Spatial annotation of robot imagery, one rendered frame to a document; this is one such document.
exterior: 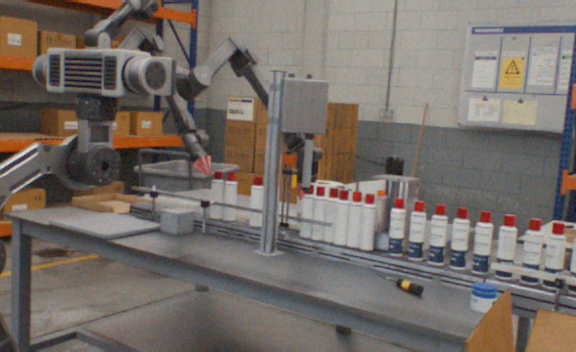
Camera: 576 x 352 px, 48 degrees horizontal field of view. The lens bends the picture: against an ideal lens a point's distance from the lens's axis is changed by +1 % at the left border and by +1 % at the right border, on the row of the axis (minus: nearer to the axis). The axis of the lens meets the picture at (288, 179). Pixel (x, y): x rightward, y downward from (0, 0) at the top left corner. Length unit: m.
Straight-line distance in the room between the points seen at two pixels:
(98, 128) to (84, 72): 0.20
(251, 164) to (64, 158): 4.11
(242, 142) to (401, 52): 2.06
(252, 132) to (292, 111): 4.01
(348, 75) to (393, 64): 0.57
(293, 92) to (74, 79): 0.75
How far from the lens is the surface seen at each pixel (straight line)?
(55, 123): 6.40
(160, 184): 5.04
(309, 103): 2.30
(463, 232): 2.16
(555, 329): 1.08
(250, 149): 6.30
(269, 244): 2.36
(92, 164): 2.27
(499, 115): 6.61
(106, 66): 2.19
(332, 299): 1.90
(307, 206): 2.42
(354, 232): 2.33
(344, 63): 7.50
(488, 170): 6.79
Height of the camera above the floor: 1.41
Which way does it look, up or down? 7 degrees down
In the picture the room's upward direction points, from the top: 4 degrees clockwise
